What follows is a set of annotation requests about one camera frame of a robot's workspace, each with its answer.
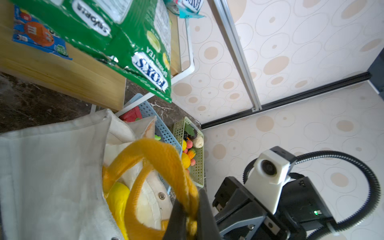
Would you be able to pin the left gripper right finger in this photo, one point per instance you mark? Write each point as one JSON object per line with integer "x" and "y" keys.
{"x": 207, "y": 226}

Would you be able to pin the red bell pepper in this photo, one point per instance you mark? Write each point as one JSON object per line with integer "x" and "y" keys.
{"x": 132, "y": 115}

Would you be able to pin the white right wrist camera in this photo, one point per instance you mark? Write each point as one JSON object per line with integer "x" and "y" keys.
{"x": 270, "y": 173}

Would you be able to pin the yellow lemon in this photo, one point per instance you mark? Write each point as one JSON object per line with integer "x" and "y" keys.
{"x": 186, "y": 161}

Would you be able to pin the horizontal aluminium frame bar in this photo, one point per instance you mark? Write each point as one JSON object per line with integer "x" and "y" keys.
{"x": 223, "y": 17}

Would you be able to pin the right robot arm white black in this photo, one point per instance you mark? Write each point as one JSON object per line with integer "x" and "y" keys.
{"x": 331, "y": 196}

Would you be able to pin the white wire wooden shelf rack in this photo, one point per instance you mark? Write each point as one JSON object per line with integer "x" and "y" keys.
{"x": 83, "y": 77}

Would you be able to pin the teal Fox's candy bag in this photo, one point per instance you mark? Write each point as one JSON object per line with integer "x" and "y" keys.
{"x": 185, "y": 9}

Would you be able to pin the small blue red candy packet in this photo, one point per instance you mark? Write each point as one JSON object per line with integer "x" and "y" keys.
{"x": 29, "y": 31}

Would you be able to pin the white grocery bag yellow handles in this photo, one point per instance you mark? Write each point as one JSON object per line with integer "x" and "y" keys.
{"x": 55, "y": 180}

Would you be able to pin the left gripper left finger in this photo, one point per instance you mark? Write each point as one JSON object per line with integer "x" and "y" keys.
{"x": 176, "y": 229}

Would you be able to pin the green plastic fruit basket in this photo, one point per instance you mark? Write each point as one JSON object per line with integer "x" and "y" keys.
{"x": 191, "y": 140}

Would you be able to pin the green snack packet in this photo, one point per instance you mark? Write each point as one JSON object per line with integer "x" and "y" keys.
{"x": 131, "y": 37}

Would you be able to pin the blue plastic vegetable basket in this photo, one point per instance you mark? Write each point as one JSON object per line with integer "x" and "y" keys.
{"x": 161, "y": 130}

